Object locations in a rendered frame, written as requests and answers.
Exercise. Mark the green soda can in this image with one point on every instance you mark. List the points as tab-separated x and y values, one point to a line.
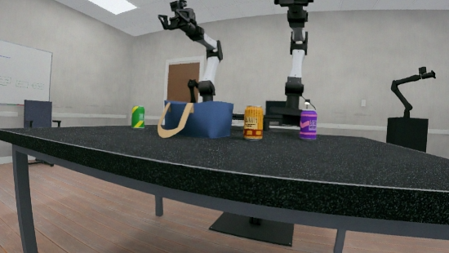
137	117

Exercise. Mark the blue canvas tote bag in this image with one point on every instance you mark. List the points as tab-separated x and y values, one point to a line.
205	119

